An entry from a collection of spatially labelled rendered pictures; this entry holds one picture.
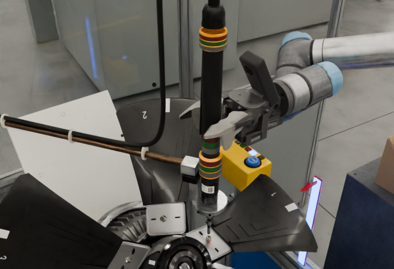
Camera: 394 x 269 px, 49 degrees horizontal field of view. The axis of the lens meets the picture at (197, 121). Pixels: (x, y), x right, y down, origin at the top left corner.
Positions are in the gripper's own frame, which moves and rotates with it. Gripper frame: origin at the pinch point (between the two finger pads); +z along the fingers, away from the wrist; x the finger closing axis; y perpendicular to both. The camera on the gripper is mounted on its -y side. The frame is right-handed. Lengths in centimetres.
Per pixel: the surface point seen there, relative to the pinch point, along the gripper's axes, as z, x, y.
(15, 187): 28.8, 12.4, 9.2
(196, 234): -2.1, 2.8, 31.8
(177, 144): -3.8, 12.4, 14.0
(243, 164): -36, 25, 43
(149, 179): 3.2, 12.6, 20.3
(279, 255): -37, 7, 68
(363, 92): -283, 137, 150
